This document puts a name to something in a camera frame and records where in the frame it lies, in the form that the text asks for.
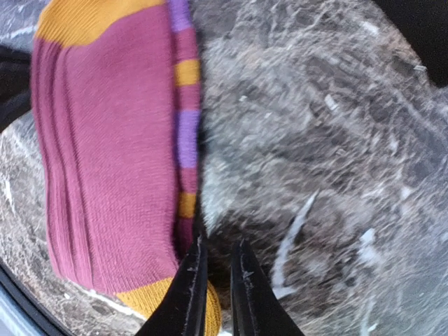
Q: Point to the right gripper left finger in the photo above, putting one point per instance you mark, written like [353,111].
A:
[182,311]

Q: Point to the purple orange striped sock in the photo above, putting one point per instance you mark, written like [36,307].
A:
[115,93]

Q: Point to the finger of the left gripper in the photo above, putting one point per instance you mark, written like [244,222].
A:
[15,85]

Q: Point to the black display case box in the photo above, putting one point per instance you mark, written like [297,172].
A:
[424,25]

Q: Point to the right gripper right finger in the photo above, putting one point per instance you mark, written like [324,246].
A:
[255,309]

